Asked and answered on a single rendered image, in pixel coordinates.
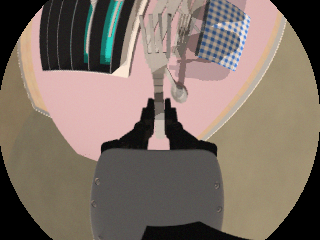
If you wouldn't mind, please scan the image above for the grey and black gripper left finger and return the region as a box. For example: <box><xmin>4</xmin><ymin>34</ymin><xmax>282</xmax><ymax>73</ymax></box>
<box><xmin>101</xmin><ymin>98</ymin><xmax>155</xmax><ymax>153</ymax></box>

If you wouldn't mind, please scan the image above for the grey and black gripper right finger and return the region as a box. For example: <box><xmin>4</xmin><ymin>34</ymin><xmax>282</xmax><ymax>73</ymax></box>
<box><xmin>164</xmin><ymin>98</ymin><xmax>217</xmax><ymax>157</ymax></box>

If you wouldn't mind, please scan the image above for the cream flat board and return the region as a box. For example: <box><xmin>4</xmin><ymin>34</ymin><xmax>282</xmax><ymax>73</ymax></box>
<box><xmin>112</xmin><ymin>0</ymin><xmax>149</xmax><ymax>78</ymax></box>

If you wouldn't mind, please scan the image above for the blue and white checked towel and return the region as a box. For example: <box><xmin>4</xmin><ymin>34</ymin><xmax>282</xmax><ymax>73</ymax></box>
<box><xmin>195</xmin><ymin>0</ymin><xmax>250</xmax><ymax>72</ymax></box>

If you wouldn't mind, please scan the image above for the grey metal spoon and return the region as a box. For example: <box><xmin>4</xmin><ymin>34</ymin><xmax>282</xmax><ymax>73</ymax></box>
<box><xmin>148</xmin><ymin>42</ymin><xmax>187</xmax><ymax>103</ymax></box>

